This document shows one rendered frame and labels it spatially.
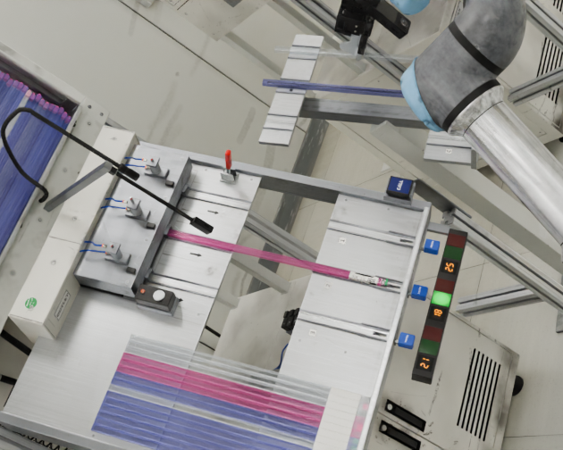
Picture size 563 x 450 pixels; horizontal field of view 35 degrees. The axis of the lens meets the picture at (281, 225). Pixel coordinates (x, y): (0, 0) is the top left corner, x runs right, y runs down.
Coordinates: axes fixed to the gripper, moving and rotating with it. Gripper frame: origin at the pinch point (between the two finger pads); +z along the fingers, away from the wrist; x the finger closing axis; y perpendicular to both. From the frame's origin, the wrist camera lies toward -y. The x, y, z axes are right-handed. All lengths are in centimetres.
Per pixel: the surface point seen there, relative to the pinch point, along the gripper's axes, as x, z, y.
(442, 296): 55, 4, -30
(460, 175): 12.8, 18.1, -30.5
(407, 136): 12.9, 8.7, -15.4
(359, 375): 75, 7, -17
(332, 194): 34.9, 7.8, -2.3
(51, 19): -92, 125, 132
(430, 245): 45, 2, -25
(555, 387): 40, 60, -72
